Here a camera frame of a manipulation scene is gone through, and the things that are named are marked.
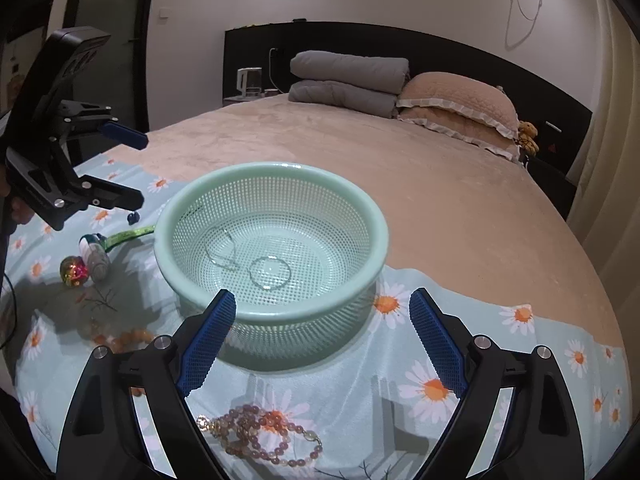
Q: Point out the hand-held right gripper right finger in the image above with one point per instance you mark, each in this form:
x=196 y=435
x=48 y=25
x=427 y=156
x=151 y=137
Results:
x=437 y=340

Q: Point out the black headboard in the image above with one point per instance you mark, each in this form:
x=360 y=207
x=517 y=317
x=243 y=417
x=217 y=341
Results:
x=450 y=50

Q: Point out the brown teddy bear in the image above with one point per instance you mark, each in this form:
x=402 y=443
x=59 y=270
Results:
x=528 y=137

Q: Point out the grey folded quilt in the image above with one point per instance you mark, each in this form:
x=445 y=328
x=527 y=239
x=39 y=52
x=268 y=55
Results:
x=350 y=67
x=340 y=97

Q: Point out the green mesh plastic basket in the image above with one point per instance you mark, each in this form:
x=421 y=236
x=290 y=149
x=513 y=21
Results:
x=300 y=330

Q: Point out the cream curtain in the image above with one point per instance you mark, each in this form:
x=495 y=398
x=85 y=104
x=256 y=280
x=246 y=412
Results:
x=615 y=160

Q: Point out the bed with tan bedspread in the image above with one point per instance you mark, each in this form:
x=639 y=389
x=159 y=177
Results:
x=400 y=185

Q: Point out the white electric kettle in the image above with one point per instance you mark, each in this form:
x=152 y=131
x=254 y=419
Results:
x=249 y=82

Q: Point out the daisy print teal cloth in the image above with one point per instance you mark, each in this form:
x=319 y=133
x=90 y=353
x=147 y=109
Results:
x=350 y=385

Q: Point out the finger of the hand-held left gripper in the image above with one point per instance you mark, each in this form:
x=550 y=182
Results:
x=115 y=197
x=125 y=136

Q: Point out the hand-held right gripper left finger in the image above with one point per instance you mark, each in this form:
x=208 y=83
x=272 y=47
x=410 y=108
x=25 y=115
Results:
x=207 y=340

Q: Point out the dark glass door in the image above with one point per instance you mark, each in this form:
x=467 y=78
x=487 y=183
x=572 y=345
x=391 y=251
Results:
x=115 y=60

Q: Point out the small dark blue clip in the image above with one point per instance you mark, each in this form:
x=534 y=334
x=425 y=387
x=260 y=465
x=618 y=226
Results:
x=132 y=218

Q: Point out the shiny multicoloured ball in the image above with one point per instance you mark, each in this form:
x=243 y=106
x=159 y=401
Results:
x=75 y=270

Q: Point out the person's left hand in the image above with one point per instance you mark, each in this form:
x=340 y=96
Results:
x=22 y=211

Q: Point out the clear glass bangle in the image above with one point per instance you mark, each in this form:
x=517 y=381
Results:
x=250 y=272

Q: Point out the tan ruffled pillow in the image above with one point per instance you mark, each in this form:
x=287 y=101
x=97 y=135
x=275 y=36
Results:
x=455 y=95
x=450 y=130

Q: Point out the dark bedside table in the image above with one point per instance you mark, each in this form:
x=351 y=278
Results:
x=550 y=175

